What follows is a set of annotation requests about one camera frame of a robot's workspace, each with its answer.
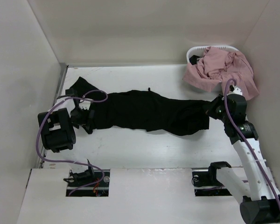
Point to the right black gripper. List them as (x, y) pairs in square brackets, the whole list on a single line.
[(209, 108)]

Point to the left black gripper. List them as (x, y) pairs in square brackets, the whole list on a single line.
[(86, 121)]

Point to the black trousers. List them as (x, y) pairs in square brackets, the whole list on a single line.
[(145, 110)]

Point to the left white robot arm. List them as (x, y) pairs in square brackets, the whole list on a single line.
[(56, 126)]

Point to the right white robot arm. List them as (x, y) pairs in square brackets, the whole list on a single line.
[(258, 198)]

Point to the pink trousers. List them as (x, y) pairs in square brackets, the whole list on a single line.
[(216, 67)]

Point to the white laundry basket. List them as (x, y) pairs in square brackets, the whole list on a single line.
[(198, 51)]

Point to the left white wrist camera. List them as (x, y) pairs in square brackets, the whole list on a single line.
[(84, 104)]

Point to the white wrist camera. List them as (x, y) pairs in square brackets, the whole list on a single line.
[(235, 90), (84, 104)]

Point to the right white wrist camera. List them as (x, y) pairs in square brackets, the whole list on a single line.
[(235, 90)]

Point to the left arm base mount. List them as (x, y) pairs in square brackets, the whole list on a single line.
[(85, 184)]

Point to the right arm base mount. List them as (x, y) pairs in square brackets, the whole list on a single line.
[(204, 186)]

